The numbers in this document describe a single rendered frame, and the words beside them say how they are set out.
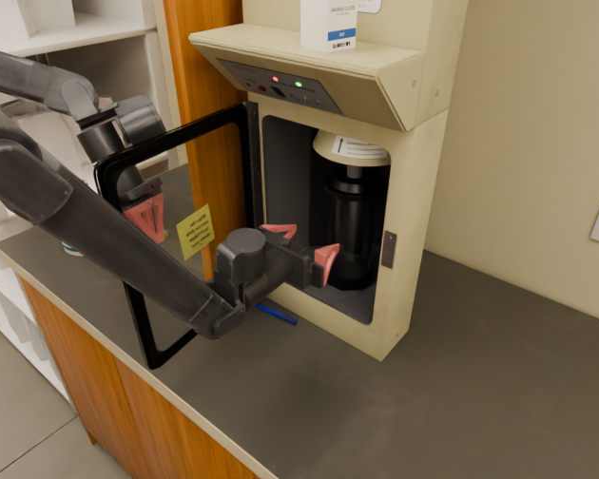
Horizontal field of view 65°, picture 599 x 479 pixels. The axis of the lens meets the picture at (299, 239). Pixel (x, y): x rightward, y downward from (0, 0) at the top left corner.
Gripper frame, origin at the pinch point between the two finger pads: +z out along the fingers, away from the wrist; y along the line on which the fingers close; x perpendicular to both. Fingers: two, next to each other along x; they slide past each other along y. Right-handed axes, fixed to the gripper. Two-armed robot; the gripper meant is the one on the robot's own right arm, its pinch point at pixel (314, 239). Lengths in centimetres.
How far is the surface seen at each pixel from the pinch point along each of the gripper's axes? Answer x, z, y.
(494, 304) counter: 24.0, 31.9, -26.5
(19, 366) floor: 118, -27, 144
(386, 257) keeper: -1.1, 2.0, -13.6
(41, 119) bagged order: 6, 5, 115
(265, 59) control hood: -32.4, -8.3, 1.9
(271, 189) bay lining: -4.0, 3.5, 13.1
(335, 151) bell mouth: -15.7, 4.1, -1.0
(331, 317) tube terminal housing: 19.0, 1.7, -3.3
